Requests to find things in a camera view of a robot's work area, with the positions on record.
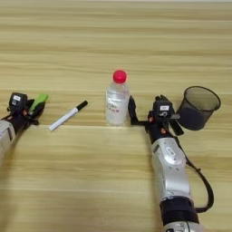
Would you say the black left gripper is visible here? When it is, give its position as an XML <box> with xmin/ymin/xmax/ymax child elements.
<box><xmin>2</xmin><ymin>99</ymin><xmax>47</xmax><ymax>134</ymax></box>

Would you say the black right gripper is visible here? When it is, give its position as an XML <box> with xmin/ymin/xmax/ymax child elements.
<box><xmin>127</xmin><ymin>94</ymin><xmax>181</xmax><ymax>144</ymax></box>

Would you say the green rectangular block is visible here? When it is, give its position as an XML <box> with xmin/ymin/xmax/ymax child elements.
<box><xmin>29</xmin><ymin>93</ymin><xmax>50</xmax><ymax>112</ymax></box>

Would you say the clear bottle with red cap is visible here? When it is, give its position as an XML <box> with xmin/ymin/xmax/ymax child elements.
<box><xmin>105</xmin><ymin>70</ymin><xmax>131</xmax><ymax>127</ymax></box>

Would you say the black mesh cup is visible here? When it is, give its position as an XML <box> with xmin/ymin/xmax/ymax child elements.
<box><xmin>176</xmin><ymin>85</ymin><xmax>222</xmax><ymax>131</ymax></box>

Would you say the labelled box on right gripper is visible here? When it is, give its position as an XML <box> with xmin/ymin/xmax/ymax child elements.
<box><xmin>152</xmin><ymin>99</ymin><xmax>176</xmax><ymax>121</ymax></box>

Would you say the labelled box on gripper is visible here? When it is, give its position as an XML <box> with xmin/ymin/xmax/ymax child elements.
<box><xmin>152</xmin><ymin>99</ymin><xmax>176</xmax><ymax>121</ymax></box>
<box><xmin>8</xmin><ymin>92</ymin><xmax>29</xmax><ymax>113</ymax></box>

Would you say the labelled box on left gripper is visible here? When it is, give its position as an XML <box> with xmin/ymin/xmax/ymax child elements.
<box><xmin>8</xmin><ymin>92</ymin><xmax>29</xmax><ymax>113</ymax></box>

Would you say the white marker with black cap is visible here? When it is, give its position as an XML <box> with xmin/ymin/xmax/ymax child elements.
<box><xmin>48</xmin><ymin>100</ymin><xmax>89</xmax><ymax>132</ymax></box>

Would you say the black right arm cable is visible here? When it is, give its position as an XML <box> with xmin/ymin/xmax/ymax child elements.
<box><xmin>176</xmin><ymin>141</ymin><xmax>215</xmax><ymax>214</ymax></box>

